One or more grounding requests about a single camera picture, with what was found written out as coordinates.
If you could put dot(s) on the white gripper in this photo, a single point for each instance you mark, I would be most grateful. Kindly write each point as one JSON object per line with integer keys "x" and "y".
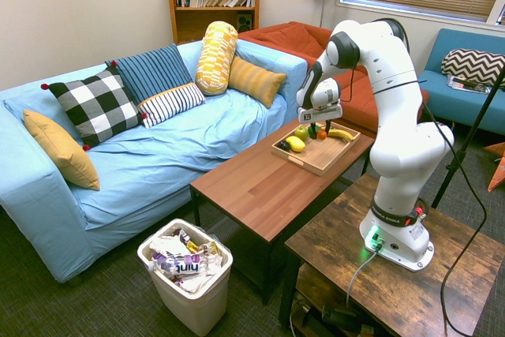
{"x": 315, "y": 115}

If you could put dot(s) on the orange tangerine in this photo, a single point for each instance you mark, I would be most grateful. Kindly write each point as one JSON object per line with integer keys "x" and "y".
{"x": 322, "y": 135}

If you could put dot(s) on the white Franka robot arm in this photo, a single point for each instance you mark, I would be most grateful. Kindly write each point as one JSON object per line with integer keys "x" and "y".
{"x": 398, "y": 116}

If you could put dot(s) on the light wooden tray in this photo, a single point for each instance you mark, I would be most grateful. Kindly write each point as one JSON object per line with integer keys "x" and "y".
{"x": 319, "y": 155}

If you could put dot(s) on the green apple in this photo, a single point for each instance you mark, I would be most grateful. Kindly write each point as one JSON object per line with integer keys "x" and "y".
{"x": 301, "y": 133}

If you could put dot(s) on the yellow banana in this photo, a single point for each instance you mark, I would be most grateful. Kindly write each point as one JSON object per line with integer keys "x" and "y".
{"x": 341, "y": 134}

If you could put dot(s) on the yellow lemon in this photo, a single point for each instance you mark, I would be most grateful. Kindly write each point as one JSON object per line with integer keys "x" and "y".
{"x": 296, "y": 144}

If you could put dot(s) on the black avocado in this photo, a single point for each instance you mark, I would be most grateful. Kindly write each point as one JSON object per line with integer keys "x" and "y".
{"x": 282, "y": 146}

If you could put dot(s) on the reddish wooden coffee table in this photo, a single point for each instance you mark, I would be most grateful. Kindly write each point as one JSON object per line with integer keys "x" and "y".
{"x": 268, "y": 187}

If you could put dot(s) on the mustard striped pillow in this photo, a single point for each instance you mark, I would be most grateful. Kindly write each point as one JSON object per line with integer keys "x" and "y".
{"x": 254, "y": 80}

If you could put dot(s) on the orange sofa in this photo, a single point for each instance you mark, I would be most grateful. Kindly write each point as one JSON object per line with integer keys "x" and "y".
{"x": 292, "y": 39}

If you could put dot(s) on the yellow patterned bolster pillow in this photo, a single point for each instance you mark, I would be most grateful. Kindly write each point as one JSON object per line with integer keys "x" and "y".
{"x": 216, "y": 58}

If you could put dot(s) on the black speaker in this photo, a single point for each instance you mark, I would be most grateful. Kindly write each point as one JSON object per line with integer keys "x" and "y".
{"x": 244, "y": 22}

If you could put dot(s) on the teal sofa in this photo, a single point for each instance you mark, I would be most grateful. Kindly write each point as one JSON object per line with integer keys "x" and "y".
{"x": 453, "y": 104}

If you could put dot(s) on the magazine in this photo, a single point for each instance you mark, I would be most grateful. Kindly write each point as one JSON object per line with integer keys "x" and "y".
{"x": 465, "y": 84}

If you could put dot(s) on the white navy striped pillow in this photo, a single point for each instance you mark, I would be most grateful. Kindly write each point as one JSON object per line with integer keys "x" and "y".
{"x": 171, "y": 103}

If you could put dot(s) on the wooden bookshelf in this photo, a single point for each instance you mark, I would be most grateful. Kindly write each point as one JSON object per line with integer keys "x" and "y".
{"x": 213, "y": 17}

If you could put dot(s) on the black white chevron pillow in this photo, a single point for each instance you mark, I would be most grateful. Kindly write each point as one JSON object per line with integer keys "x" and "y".
{"x": 473, "y": 66}

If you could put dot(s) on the light blue sofa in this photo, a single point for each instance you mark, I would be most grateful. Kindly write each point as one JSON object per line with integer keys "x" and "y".
{"x": 158, "y": 155}

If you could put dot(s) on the blue striped pillow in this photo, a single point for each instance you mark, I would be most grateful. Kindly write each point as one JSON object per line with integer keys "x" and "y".
{"x": 152, "y": 72}

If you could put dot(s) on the rustic dark wooden table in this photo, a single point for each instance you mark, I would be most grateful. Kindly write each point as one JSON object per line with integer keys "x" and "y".
{"x": 394, "y": 293}

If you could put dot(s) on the orange paper object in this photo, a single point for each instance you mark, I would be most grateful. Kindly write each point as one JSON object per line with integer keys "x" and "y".
{"x": 498, "y": 171}

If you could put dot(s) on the black power strip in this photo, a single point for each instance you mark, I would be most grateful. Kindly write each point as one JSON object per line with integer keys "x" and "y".
{"x": 335, "y": 317}

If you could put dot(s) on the crumpled white paper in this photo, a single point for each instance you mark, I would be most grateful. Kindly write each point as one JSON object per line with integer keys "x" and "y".
{"x": 165, "y": 244}

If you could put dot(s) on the clear plastic water bottle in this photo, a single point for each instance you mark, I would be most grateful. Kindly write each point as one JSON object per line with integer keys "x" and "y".
{"x": 179, "y": 265}

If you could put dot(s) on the beige trash bin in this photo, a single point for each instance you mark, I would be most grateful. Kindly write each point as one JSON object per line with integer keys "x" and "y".
{"x": 189, "y": 297}

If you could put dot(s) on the black white checkered pillow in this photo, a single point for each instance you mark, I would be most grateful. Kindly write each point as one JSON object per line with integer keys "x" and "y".
{"x": 96, "y": 106}

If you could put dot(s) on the plain mustard pillow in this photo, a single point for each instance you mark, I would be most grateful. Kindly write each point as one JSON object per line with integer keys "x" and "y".
{"x": 63, "y": 151}

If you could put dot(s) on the black camera stand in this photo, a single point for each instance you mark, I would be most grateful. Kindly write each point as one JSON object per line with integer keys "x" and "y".
{"x": 465, "y": 143}

